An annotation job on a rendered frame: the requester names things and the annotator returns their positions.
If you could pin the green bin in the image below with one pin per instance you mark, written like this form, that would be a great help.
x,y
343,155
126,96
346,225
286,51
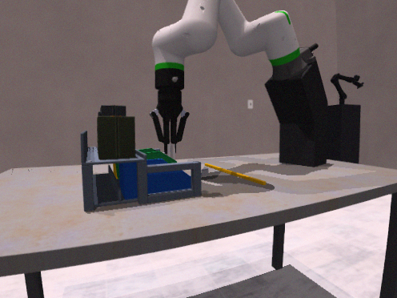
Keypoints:
x,y
151,154

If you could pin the blue open bin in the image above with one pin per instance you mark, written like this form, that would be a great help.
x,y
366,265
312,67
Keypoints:
x,y
157,182

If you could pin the yellow bar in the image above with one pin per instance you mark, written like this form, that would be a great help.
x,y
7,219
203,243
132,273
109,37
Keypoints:
x,y
237,174

